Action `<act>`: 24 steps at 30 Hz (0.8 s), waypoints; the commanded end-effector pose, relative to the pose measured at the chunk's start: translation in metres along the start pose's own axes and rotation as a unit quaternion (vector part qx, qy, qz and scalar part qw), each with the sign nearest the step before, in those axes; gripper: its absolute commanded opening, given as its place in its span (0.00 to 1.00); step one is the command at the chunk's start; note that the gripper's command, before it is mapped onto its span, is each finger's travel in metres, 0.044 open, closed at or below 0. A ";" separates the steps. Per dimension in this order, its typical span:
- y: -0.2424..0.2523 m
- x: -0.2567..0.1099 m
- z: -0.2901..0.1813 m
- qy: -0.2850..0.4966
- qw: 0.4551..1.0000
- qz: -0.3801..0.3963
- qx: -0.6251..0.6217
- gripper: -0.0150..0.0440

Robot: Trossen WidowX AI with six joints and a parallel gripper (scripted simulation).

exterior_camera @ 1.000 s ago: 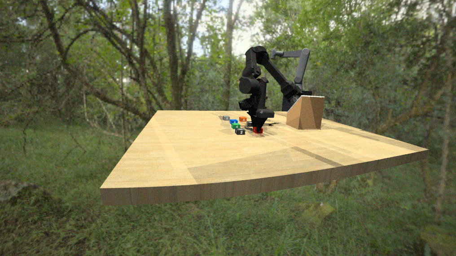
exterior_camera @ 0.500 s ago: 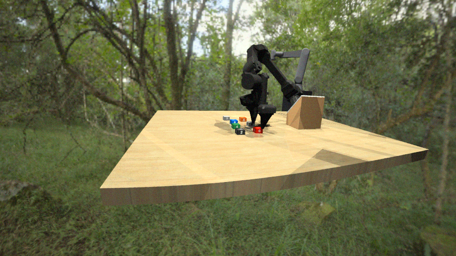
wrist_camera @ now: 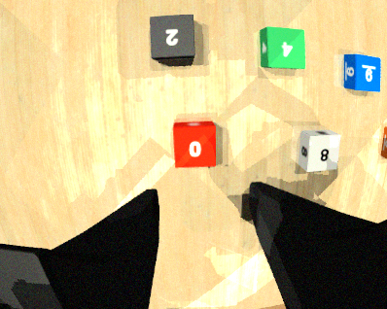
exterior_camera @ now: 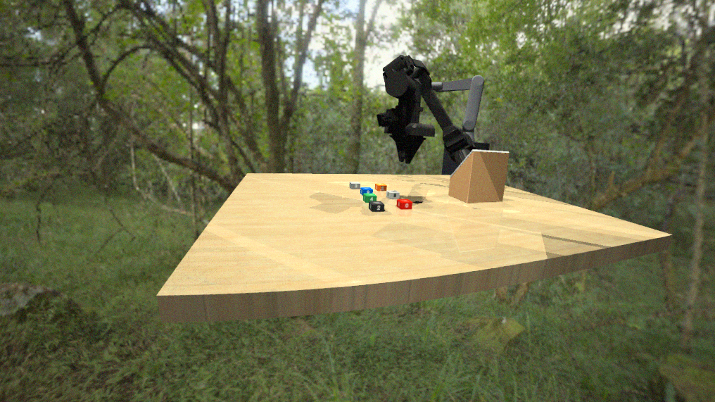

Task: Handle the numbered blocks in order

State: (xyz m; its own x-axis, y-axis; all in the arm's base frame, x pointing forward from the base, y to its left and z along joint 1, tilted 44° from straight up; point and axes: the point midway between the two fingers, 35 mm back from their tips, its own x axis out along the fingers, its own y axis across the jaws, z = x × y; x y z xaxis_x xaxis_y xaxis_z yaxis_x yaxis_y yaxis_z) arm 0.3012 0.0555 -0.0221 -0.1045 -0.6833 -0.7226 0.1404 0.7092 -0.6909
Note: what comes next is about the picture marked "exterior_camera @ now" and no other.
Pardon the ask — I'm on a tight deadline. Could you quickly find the red block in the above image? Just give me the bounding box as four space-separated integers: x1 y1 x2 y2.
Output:
397 199 412 210

